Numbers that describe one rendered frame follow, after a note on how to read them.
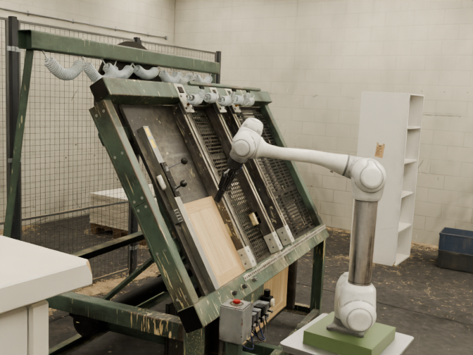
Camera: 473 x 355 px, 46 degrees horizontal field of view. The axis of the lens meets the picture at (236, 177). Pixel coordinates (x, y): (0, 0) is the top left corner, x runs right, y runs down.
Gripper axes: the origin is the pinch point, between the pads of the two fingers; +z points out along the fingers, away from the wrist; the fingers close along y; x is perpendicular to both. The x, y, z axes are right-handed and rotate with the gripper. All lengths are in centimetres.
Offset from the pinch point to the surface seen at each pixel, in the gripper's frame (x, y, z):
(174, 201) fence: -25.6, -9.0, 20.9
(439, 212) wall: 68, -570, 64
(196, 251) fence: -1.6, -10.0, 37.6
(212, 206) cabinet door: -21, -47, 27
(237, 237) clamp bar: 0, -52, 36
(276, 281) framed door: 11, -149, 92
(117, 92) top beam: -70, 12, -19
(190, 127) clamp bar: -58, -51, -5
